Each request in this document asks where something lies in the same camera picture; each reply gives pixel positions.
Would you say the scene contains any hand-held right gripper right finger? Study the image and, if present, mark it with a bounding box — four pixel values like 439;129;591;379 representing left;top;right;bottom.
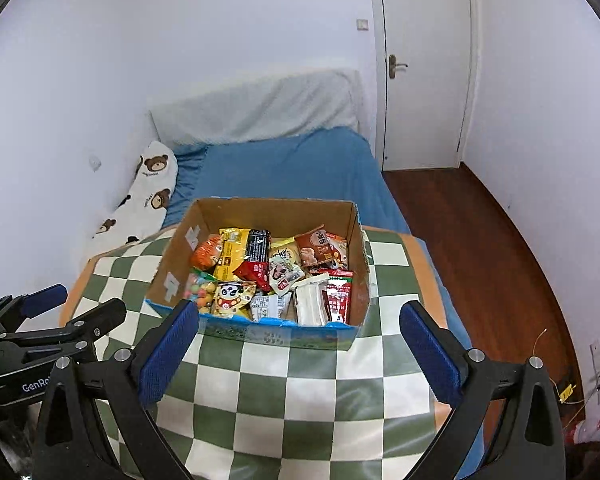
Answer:
399;300;567;480

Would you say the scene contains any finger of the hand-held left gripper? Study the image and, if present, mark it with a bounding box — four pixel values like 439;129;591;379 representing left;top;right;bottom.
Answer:
4;297;128;367
0;284;69;332

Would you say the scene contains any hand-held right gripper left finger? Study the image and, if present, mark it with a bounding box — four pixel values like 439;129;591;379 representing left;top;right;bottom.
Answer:
32;299;201;480

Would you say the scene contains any yellow panda print packet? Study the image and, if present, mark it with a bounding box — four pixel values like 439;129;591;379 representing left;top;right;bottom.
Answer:
212;280;257;318

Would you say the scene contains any orange snack packet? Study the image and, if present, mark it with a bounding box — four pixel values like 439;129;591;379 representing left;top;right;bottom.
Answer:
190;234;226;273

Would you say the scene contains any dark red snack packet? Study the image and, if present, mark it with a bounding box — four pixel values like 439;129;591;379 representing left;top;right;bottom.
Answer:
322;282;353;324

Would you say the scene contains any cardboard box with blue flap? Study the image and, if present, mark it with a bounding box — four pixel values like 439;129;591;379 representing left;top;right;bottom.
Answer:
144;197;372;352

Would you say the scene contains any red green white packet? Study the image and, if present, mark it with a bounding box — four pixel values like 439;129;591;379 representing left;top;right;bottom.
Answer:
320;269;355;286

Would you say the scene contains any white cloth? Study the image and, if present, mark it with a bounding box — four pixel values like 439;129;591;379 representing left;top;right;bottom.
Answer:
0;402;38;471

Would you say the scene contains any colourful candy bag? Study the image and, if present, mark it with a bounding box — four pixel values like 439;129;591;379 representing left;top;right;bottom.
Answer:
184;267;220;316

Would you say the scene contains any silver snack packet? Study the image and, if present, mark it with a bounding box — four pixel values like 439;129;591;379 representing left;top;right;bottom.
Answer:
250;292;293;322

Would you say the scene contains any yellow snack packet black label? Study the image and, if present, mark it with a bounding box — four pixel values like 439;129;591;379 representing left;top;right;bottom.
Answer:
214;227;252;282

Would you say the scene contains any green white checkered blanket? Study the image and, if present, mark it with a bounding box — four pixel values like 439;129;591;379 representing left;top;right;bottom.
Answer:
60;227;473;480

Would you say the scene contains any white bear print pillow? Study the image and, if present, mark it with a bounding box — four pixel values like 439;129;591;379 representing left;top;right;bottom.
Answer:
92;140;179;246

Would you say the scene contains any white face print packet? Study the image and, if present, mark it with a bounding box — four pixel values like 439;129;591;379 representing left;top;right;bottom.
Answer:
267;255;306;297

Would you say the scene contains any red white snack packet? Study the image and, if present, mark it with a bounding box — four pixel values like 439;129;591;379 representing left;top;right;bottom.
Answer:
325;232;349;271

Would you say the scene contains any beige snack packet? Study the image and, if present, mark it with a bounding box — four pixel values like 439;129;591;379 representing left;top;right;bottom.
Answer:
269;237;302;265

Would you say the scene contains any brown snack packet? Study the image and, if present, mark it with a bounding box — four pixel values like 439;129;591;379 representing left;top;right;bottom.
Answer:
294;225;331;267

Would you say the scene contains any white socket strip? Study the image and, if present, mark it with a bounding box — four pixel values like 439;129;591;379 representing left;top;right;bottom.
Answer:
589;340;600;406

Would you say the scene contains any white red bottle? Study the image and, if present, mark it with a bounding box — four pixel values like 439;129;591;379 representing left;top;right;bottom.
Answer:
562;412;600;443

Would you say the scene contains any white door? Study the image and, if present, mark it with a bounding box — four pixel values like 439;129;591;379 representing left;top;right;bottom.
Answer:
377;0;473;171

